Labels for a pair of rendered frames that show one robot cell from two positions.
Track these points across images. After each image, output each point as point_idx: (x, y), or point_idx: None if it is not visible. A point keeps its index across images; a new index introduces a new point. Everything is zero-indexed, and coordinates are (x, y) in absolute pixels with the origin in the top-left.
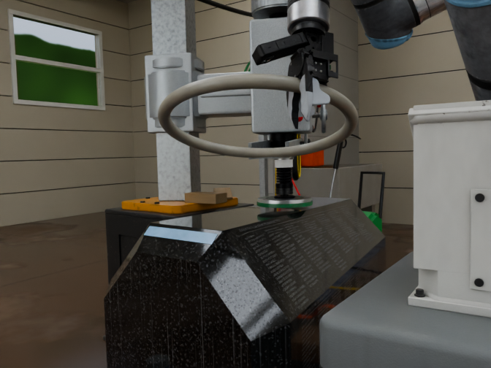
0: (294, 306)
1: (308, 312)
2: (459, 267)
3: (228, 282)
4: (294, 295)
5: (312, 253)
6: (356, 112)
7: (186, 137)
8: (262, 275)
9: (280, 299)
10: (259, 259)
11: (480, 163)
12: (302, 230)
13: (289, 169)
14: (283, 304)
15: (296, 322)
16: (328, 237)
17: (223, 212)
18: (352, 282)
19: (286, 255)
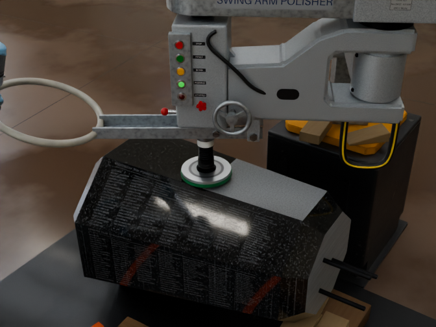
0: (87, 220)
1: (96, 231)
2: None
3: (88, 183)
4: (96, 217)
5: (150, 213)
6: (12, 135)
7: (75, 95)
8: (93, 193)
9: (85, 210)
10: (103, 185)
11: None
12: (169, 196)
13: (200, 148)
14: (83, 214)
15: (81, 226)
16: (188, 218)
17: (192, 148)
18: (176, 260)
19: (125, 198)
